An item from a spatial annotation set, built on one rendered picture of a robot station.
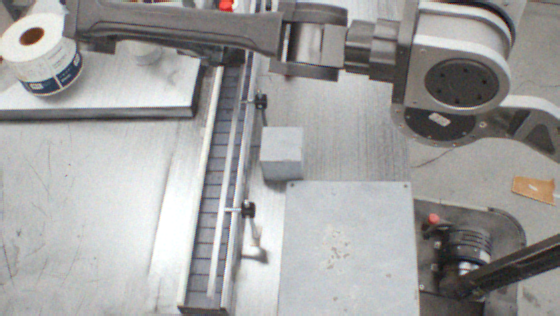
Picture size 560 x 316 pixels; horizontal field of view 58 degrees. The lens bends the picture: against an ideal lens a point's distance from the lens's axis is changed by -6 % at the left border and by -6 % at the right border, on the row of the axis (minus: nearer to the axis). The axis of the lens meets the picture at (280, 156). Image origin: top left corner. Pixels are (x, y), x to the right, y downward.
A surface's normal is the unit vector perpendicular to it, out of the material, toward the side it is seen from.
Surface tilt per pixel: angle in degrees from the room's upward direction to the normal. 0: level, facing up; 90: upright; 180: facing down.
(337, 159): 0
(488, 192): 0
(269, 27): 40
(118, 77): 0
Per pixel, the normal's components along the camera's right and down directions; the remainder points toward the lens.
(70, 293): -0.09, -0.56
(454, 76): -0.26, 0.81
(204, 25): -0.14, 0.11
